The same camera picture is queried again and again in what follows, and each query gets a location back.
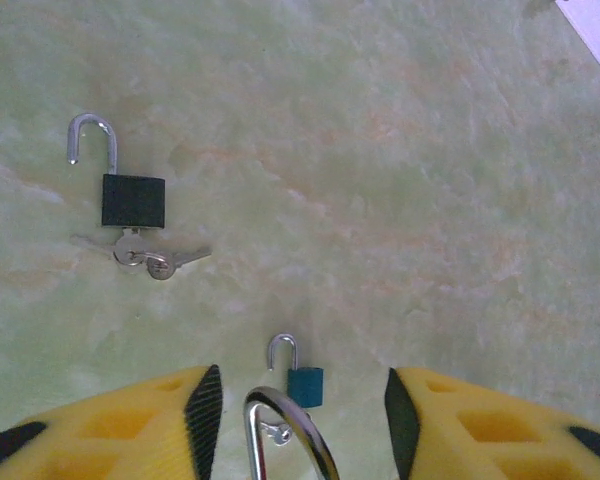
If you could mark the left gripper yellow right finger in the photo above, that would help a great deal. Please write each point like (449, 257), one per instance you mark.
(505, 435)

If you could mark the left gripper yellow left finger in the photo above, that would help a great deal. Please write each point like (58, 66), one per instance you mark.
(105, 430)

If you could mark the small silver key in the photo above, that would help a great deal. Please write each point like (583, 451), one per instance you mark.
(281, 436)

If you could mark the red padlock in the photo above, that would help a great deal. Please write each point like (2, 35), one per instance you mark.
(307, 430)

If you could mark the blue padlock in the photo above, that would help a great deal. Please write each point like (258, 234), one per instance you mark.
(305, 385)

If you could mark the black padlock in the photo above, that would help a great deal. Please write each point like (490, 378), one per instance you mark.
(132, 202)

